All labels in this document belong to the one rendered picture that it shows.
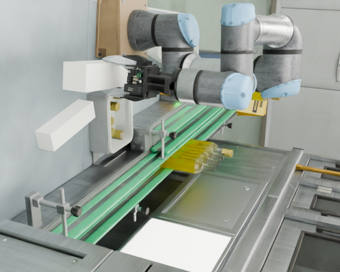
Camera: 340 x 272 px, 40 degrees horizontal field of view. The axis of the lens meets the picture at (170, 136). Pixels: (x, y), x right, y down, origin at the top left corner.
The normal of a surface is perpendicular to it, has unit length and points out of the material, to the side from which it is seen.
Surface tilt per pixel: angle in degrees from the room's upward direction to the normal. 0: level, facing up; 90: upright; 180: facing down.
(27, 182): 0
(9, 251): 90
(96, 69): 0
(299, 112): 90
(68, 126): 0
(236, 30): 77
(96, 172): 90
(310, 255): 90
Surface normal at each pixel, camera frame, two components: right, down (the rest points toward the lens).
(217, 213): 0.00, -0.94
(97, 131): -0.41, 0.33
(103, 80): 0.91, 0.15
